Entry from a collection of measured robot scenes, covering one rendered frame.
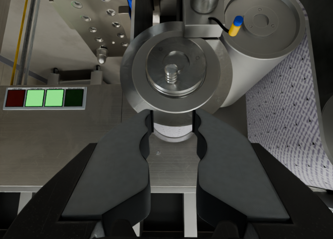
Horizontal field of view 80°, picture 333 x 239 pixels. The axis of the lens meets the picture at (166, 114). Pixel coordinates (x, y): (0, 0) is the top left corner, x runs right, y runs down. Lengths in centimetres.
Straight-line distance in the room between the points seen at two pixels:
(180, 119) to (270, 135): 21
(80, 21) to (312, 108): 52
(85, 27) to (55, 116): 27
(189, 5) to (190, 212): 49
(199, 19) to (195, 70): 6
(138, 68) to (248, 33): 16
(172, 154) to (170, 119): 33
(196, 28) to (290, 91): 18
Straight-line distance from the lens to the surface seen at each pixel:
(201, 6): 27
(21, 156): 72
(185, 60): 26
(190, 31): 28
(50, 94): 70
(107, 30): 60
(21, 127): 74
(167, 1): 69
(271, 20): 34
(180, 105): 25
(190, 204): 60
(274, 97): 41
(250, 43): 31
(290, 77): 37
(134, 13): 33
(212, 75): 27
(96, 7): 54
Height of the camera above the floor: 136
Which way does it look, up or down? 12 degrees down
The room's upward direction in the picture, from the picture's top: 180 degrees counter-clockwise
